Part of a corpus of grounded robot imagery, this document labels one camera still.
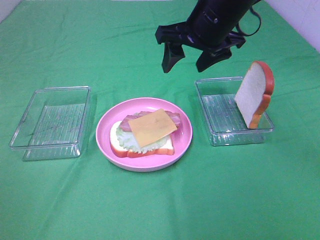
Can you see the pink round plate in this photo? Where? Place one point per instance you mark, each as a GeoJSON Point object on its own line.
{"type": "Point", "coordinates": [181, 139]}

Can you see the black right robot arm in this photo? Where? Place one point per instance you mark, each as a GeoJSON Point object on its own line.
{"type": "Point", "coordinates": [233, 9]}

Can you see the green lettuce leaf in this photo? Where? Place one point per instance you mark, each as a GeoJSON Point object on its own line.
{"type": "Point", "coordinates": [125, 140]}

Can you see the bacon strip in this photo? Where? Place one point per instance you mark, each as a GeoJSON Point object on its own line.
{"type": "Point", "coordinates": [124, 125]}

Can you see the clear plastic container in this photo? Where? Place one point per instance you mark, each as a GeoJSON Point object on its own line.
{"type": "Point", "coordinates": [54, 124]}
{"type": "Point", "coordinates": [223, 121]}

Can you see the green tablecloth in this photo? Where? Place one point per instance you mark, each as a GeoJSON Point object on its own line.
{"type": "Point", "coordinates": [268, 191]}

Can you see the yellow cheese slice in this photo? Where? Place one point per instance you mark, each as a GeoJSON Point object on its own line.
{"type": "Point", "coordinates": [152, 127]}

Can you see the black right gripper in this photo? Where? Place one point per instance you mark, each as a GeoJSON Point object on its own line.
{"type": "Point", "coordinates": [207, 32]}

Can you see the bread slice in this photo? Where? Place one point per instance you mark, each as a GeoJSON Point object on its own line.
{"type": "Point", "coordinates": [117, 145]}
{"type": "Point", "coordinates": [254, 94]}

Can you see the left clear plastic container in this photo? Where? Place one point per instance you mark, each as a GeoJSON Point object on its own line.
{"type": "Point", "coordinates": [54, 124]}

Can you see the right clear plastic container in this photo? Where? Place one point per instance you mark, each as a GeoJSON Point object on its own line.
{"type": "Point", "coordinates": [223, 121]}

